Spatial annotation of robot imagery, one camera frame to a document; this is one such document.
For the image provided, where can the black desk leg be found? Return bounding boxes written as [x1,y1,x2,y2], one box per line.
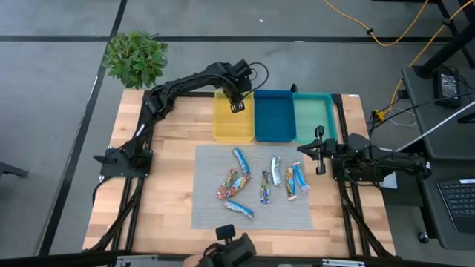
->
[413,22,475,79]

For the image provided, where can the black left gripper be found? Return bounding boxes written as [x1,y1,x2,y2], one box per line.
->
[218,73,249,114]

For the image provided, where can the dark blue green granola bar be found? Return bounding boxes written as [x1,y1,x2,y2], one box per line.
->
[259,170,272,205]

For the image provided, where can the teal plastic bin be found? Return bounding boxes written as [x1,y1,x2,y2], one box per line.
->
[292,91,338,145]

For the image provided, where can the silver aluminium bracket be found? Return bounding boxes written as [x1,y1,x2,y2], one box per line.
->
[114,254,160,267]
[321,258,367,267]

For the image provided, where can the light blue granola bar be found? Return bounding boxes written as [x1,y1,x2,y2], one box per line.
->
[292,161,312,194]
[232,147,252,176]
[223,200,255,220]

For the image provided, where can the yellow extension cable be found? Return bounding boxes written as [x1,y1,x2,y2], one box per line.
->
[389,0,475,112]

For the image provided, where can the dark grey side desk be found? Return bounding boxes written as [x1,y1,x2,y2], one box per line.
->
[402,65,475,160]

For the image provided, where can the thin white cable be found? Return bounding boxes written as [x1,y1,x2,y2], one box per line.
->
[388,106,419,128]

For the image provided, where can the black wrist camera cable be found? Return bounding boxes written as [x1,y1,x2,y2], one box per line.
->
[244,62,270,99]

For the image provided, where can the yellow cable with clip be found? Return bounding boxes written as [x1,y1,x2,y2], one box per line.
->
[321,0,430,47]

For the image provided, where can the white green granola bar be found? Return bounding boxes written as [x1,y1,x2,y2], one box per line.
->
[269,156,283,187]

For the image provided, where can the dark chair leg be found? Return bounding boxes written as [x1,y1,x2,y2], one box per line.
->
[0,161,30,179]

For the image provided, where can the black aluminium frame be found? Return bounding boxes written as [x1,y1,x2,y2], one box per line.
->
[83,83,396,260]

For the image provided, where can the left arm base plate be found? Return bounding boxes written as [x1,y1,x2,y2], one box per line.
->
[99,147,154,178]

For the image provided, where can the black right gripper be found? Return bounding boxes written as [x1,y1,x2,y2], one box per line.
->
[296,125,345,176]

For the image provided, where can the orange green granola bar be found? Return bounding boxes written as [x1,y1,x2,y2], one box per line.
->
[284,166,298,202]

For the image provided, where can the green leafy plant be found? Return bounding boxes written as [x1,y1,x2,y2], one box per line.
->
[102,30,170,90]

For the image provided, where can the blue plastic bin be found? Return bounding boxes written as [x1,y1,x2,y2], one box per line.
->
[254,89,298,144]

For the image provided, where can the red green granola bar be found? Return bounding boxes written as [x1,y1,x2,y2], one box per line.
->
[215,168,238,200]
[228,174,253,197]

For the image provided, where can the black power adapter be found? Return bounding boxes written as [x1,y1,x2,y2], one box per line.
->
[433,68,463,109]

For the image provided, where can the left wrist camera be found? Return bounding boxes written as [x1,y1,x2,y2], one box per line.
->
[230,58,254,81]

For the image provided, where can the black keyboard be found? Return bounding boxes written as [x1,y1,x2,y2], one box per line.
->
[436,179,475,235]

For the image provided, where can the white rod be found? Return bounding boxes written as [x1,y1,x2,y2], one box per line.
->
[395,100,475,153]

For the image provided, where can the yellow plastic bin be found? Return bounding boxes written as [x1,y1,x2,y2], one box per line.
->
[212,90,256,144]

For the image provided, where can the grey woven placemat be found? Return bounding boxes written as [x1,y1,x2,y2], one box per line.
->
[191,144,314,231]

